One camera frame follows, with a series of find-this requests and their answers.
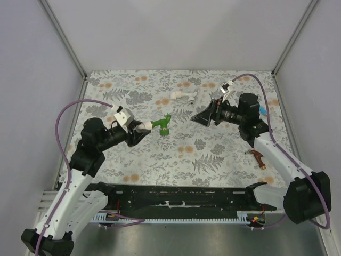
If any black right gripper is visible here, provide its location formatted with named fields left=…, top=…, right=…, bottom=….
left=191, top=97, right=245, bottom=127

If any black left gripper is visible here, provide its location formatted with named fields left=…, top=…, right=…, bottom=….
left=98, top=119, right=151, bottom=151

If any white PVC elbow fitting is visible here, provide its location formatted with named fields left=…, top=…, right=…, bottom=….
left=136, top=121, right=153, bottom=132

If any green faucet chrome knob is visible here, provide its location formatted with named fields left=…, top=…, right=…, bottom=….
left=151, top=114, right=171, bottom=136

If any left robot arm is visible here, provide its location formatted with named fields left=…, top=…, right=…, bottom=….
left=21, top=118, right=153, bottom=255

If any white faucet with elbow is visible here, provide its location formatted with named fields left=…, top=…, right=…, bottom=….
left=170, top=91, right=198, bottom=105

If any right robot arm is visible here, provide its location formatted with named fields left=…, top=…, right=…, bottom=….
left=191, top=93, right=331, bottom=229

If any floral patterned table mat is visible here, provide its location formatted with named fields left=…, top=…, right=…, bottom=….
left=67, top=70, right=290, bottom=187

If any blue faucet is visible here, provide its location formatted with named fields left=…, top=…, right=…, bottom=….
left=259, top=106, right=267, bottom=116

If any brown faucet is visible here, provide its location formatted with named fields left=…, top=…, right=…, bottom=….
left=245, top=149, right=266, bottom=170

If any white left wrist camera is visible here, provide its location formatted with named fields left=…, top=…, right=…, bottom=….
left=112, top=106, right=134, bottom=127

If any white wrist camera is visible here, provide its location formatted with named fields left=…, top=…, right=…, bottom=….
left=112, top=106, right=134, bottom=127
left=220, top=80, right=234, bottom=102

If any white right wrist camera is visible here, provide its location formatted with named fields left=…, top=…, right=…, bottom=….
left=220, top=80, right=234, bottom=102

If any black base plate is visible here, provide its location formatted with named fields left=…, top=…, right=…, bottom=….
left=57, top=182, right=278, bottom=217

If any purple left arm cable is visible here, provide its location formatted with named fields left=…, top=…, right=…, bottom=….
left=34, top=99, right=146, bottom=256

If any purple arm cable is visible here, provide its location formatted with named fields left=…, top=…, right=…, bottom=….
left=231, top=73, right=331, bottom=230
left=34, top=99, right=146, bottom=256

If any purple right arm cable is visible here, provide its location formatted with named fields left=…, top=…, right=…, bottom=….
left=231, top=73, right=331, bottom=230

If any white slotted cable duct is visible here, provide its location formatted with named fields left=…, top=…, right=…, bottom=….
left=90, top=212, right=251, bottom=225

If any aluminium right corner post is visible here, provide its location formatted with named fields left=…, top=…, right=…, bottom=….
left=271, top=0, right=320, bottom=77

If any aluminium corner post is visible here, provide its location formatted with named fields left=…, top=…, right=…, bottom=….
left=271, top=0, right=320, bottom=77
left=38, top=0, right=87, bottom=80

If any aluminium left corner post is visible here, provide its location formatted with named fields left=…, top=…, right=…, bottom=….
left=38, top=0, right=87, bottom=80

